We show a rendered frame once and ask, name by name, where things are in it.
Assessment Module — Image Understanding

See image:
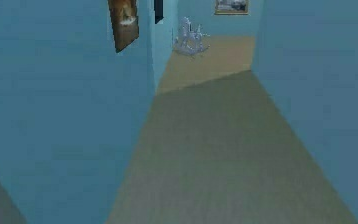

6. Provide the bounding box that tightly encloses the black framed wall picture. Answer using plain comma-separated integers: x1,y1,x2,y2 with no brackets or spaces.
154,0,164,25

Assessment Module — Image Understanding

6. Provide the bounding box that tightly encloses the brown framed wall picture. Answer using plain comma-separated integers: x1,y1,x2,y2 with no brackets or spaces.
107,0,140,54

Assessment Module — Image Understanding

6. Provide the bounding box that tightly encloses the gold framed wall picture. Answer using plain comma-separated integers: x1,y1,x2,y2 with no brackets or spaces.
214,0,250,16

